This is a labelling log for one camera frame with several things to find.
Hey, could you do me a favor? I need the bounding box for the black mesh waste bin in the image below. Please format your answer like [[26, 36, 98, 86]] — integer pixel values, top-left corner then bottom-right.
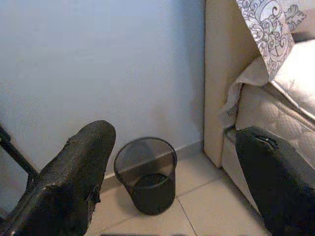
[[113, 136, 177, 216]]

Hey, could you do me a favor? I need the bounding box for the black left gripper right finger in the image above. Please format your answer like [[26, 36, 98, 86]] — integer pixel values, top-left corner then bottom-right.
[[235, 126, 315, 236]]

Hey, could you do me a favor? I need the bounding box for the white quilted bed cover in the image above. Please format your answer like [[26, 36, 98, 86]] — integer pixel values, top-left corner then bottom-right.
[[270, 38, 315, 121]]

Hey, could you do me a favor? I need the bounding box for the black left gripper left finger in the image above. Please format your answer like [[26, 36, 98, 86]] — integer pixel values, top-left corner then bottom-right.
[[0, 119, 117, 236]]

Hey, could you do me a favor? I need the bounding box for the grey ornament print pillow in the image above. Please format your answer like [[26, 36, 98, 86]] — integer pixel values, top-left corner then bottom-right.
[[235, 0, 308, 82]]

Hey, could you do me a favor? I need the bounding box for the white quilted mattress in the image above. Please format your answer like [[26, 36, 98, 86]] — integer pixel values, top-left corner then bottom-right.
[[235, 83, 315, 159]]

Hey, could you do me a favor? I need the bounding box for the beige bed sheet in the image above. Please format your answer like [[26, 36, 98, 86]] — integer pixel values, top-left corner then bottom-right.
[[220, 58, 271, 129]]

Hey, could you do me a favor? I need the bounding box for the beige bed base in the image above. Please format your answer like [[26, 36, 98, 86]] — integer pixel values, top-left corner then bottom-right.
[[221, 127, 263, 212]]

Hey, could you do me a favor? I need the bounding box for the beige padded headboard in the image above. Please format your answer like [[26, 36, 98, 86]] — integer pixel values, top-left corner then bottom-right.
[[203, 0, 269, 168]]

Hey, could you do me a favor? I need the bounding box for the black stand leg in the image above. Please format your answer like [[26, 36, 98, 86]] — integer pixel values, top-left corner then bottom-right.
[[0, 124, 39, 181]]

